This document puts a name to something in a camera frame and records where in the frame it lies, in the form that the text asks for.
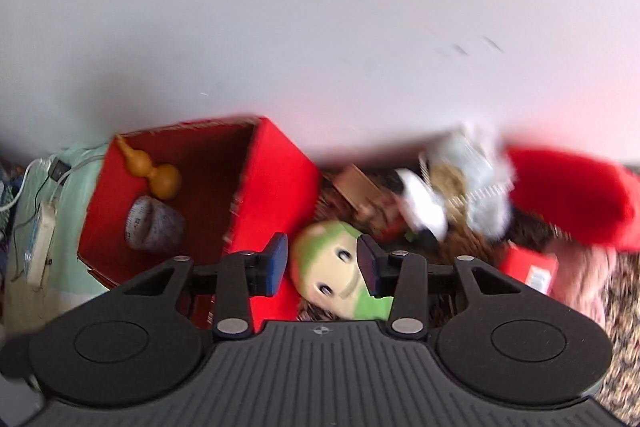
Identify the green smiling plush doll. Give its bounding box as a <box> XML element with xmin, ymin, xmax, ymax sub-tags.
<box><xmin>288</xmin><ymin>220</ymin><xmax>393</xmax><ymax>320</ymax></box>

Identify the white printed tape roll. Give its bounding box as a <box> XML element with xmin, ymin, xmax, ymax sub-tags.
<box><xmin>125</xmin><ymin>196</ymin><xmax>184</xmax><ymax>253</ymax></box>

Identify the orange gourd ornament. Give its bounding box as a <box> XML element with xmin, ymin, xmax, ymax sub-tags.
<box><xmin>115</xmin><ymin>134</ymin><xmax>182</xmax><ymax>200</ymax></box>

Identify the red carton box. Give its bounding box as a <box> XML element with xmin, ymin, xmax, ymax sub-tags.
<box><xmin>499</xmin><ymin>243</ymin><xmax>559</xmax><ymax>295</ymax></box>

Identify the black white panda plush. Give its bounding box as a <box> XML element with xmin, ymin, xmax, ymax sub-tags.
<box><xmin>395</xmin><ymin>168</ymin><xmax>448</xmax><ymax>242</ymax></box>

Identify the brown small paper box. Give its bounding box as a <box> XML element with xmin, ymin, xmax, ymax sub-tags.
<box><xmin>333</xmin><ymin>165</ymin><xmax>384</xmax><ymax>212</ymax></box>

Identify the red open storage box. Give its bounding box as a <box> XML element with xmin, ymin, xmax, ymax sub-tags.
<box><xmin>76</xmin><ymin>116</ymin><xmax>321</xmax><ymax>333</ymax></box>

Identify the light green pillow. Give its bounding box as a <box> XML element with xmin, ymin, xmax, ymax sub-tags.
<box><xmin>2</xmin><ymin>144</ymin><xmax>107</xmax><ymax>336</ymax></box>

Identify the pink plush toy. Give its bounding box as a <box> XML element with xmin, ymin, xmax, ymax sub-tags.
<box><xmin>544</xmin><ymin>239</ymin><xmax>617</xmax><ymax>329</ymax></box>

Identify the red plush Santa hat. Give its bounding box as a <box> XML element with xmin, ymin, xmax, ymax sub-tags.
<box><xmin>506</xmin><ymin>147</ymin><xmax>639</xmax><ymax>251</ymax></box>

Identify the white power strip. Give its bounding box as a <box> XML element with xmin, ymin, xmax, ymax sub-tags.
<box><xmin>24</xmin><ymin>202</ymin><xmax>56</xmax><ymax>287</ymax></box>

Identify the black power adapter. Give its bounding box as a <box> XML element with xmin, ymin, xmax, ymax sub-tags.
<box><xmin>48</xmin><ymin>158</ymin><xmax>70</xmax><ymax>182</ymax></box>

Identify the patterned floral table cloth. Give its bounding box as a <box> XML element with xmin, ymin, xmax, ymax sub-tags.
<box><xmin>299</xmin><ymin>171</ymin><xmax>640</xmax><ymax>423</ymax></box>

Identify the white cable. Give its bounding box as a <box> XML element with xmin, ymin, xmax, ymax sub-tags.
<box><xmin>0</xmin><ymin>157</ymin><xmax>51</xmax><ymax>214</ymax></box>

